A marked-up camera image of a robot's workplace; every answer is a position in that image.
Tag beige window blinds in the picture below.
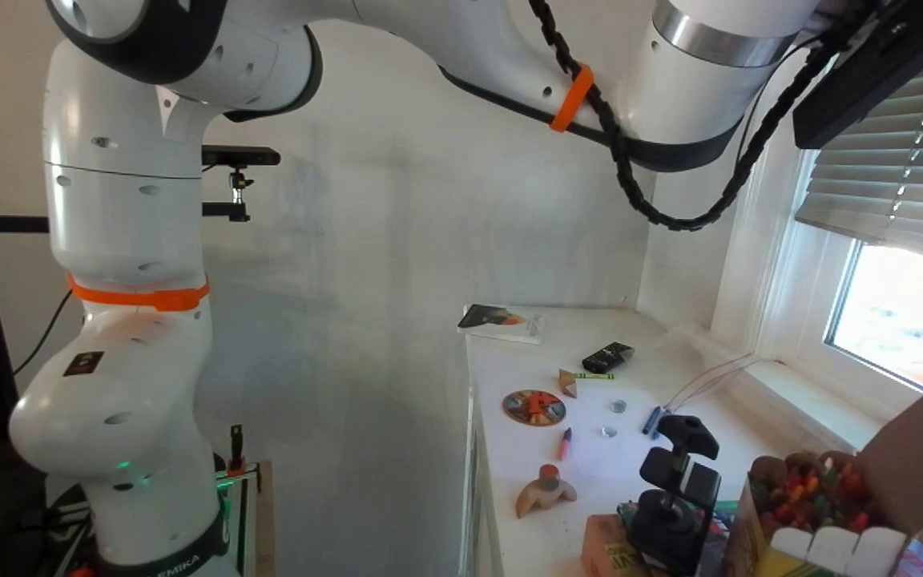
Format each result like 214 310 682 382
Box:
794 75 923 252

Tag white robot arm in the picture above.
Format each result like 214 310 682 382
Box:
9 0 822 577

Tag small brown toy piece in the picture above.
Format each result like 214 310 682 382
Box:
553 368 576 399

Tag colourful round disc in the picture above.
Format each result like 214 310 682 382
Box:
504 388 567 427

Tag black remote control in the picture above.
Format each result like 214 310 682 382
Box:
584 344 630 375

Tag red marker pen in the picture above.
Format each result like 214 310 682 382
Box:
553 429 575 462

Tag brown clay figure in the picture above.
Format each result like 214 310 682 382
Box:
517 464 576 515

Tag blue small pen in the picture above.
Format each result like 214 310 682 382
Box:
642 407 665 436

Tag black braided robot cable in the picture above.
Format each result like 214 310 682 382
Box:
527 0 841 233

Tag white braided cable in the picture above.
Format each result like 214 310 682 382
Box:
661 350 764 415

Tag black stereo camera on stand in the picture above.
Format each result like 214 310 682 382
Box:
0 140 286 236

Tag black camera on mount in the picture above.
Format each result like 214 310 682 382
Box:
628 415 721 577

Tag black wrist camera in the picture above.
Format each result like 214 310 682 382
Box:
794 0 923 147

